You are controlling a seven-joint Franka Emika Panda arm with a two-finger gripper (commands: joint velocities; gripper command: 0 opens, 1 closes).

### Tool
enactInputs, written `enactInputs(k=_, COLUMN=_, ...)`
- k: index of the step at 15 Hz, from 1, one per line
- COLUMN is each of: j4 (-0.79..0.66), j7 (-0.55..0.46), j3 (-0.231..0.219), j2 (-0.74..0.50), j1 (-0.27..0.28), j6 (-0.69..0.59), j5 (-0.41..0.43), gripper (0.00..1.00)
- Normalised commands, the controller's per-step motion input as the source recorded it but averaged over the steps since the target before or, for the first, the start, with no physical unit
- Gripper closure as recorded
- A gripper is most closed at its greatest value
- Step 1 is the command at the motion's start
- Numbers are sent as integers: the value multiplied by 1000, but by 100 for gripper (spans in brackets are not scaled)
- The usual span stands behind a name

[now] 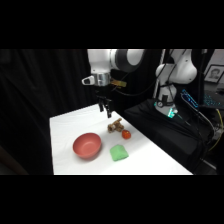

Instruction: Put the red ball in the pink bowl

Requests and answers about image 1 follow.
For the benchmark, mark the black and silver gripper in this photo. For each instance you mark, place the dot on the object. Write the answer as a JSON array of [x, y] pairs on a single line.
[[102, 83]]

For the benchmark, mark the red ball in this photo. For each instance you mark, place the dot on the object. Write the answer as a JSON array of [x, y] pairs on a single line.
[[126, 134]]

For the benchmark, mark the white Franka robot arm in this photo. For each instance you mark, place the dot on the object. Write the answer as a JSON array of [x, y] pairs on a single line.
[[100, 60]]

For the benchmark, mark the pink bowl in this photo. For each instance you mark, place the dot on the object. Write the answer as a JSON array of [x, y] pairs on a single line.
[[87, 146]]

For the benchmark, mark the brown plush toy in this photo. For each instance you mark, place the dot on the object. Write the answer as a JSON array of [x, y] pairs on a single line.
[[115, 126]]

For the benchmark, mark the yellow label tag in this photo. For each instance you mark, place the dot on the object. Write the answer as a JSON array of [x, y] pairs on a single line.
[[118, 83]]

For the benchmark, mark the green folded cloth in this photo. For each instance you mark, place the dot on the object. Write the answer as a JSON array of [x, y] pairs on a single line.
[[119, 153]]

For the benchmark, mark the black robot stand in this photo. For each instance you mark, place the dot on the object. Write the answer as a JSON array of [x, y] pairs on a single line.
[[160, 133]]

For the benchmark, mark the black curtain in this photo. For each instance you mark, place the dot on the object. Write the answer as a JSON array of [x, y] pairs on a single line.
[[40, 100]]

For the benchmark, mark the green status light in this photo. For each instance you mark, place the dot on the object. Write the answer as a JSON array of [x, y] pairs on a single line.
[[171, 113]]

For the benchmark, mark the blue-lit device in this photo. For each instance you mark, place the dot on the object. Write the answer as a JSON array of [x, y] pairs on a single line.
[[190, 98]]

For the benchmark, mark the framed portrait picture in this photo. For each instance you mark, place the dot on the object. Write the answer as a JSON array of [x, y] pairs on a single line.
[[214, 73]]

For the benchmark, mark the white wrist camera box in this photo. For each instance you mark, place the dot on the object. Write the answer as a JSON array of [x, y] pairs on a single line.
[[88, 80]]

